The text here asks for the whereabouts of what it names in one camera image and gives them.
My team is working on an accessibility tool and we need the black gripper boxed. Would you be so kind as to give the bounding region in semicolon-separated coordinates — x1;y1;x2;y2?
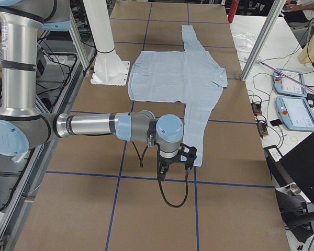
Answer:
157;155;180;181

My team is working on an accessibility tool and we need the light blue button-up shirt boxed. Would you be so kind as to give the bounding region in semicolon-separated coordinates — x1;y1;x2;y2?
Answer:
128;25;228;167

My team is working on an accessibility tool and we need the black labelled box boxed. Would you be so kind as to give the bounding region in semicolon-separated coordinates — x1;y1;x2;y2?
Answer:
267;146;283;162

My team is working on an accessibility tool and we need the small orange circuit board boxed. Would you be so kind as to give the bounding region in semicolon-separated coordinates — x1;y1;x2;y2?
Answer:
251;102;263;115

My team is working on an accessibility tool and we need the black laptop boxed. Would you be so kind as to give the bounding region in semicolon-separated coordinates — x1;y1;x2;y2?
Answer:
266;130;314;207

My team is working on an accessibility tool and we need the lower blue teach pendant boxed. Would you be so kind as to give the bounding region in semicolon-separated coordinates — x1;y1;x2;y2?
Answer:
275;96;314;132

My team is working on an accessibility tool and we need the blue teach pendant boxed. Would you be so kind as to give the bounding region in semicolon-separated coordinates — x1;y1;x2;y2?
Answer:
273;68;307;98
275;96;314;132

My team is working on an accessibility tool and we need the upper blue teach pendant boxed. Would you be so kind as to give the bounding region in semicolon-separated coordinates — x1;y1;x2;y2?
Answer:
273;68;307;98

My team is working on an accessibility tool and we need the clear plastic bag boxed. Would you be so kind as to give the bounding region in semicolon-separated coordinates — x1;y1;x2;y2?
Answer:
232;32;256;52

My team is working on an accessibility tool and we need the reacher grabber stick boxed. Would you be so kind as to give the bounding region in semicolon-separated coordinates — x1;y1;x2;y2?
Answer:
257;60;314;94

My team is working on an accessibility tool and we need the red cylinder bottle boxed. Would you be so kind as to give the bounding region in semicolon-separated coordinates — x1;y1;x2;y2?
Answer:
228;0;239;24

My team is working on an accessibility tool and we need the seated person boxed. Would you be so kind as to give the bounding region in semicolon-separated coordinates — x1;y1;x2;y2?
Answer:
284;1;314;23

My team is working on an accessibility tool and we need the black braided right cable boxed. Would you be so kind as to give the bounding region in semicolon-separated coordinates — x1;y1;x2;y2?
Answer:
132;141;192;208

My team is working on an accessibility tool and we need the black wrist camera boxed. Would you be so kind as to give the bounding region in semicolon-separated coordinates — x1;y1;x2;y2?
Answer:
178;143;197;169

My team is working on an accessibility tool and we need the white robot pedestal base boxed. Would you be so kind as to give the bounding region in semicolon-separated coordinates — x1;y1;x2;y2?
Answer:
83;0;130;86

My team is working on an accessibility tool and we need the aluminium frame rail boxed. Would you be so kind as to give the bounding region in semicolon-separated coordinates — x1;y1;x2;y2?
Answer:
0;15;100;251

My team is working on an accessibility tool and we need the aluminium frame post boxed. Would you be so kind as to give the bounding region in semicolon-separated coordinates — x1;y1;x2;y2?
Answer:
240;0;285;81

